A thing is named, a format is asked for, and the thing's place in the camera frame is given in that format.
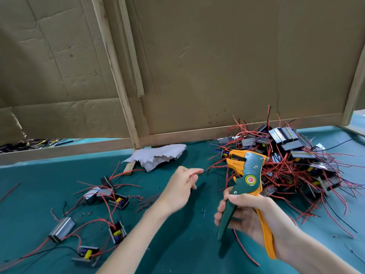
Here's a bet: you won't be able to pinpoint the person's right hand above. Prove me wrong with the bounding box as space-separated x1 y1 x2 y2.
214 186 301 259

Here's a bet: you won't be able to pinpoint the person's left hand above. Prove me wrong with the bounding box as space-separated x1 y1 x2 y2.
155 166 204 218

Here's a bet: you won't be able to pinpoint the smooth brown cardboard panel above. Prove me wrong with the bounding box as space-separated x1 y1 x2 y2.
128 0 365 136

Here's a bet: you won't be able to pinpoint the pile of wired transformers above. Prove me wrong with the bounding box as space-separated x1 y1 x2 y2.
0 162 143 269
206 105 365 235

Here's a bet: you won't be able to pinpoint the flat grey board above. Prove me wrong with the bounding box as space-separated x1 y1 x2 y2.
345 110 365 137

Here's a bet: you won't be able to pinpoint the orange green wire strippers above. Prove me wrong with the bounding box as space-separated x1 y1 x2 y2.
217 149 278 260

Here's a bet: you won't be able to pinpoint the heap of black cables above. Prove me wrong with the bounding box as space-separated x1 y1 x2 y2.
0 139 75 154

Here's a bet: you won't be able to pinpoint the wide wooden post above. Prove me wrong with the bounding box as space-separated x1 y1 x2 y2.
91 0 141 150

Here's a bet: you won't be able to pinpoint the person's left forearm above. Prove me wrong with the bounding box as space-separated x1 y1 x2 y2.
97 204 172 274

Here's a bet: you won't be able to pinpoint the person's right forearm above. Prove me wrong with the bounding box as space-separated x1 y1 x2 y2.
284 230 360 274

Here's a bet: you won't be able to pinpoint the wooden corner post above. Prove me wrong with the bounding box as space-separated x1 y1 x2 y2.
341 48 365 126

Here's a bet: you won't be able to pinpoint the thin wooden strip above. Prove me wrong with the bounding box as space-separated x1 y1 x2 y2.
118 0 146 97

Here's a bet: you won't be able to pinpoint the creased brown cardboard panel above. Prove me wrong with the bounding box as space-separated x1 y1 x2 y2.
0 0 132 146

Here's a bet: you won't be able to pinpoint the long wooden bottom rail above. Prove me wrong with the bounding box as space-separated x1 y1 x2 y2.
140 113 344 148

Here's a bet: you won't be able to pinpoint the grey plastic bag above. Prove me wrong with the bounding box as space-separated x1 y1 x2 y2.
123 143 188 173

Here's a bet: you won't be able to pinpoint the short wooden bottom rail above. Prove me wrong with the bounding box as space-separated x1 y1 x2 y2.
0 139 135 166

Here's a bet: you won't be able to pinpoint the long red wire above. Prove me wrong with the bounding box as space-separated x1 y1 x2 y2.
232 228 261 268

